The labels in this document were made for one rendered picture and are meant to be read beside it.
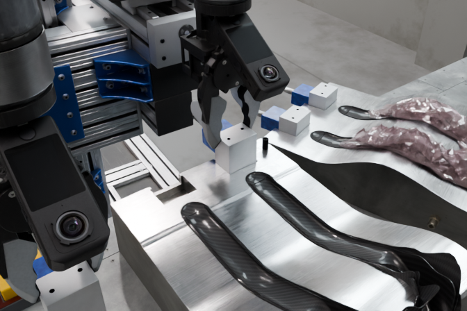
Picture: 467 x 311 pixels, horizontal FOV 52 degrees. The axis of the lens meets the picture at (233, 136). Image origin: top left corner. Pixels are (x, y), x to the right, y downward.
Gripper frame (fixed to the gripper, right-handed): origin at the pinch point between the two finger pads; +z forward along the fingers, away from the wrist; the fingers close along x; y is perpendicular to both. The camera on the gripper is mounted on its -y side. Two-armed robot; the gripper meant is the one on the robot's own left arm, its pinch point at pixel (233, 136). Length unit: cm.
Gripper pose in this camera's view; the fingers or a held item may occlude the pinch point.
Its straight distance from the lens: 68.7
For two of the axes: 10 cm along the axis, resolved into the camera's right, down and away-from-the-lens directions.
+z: 0.0, 8.1, 5.8
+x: -8.0, 3.5, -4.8
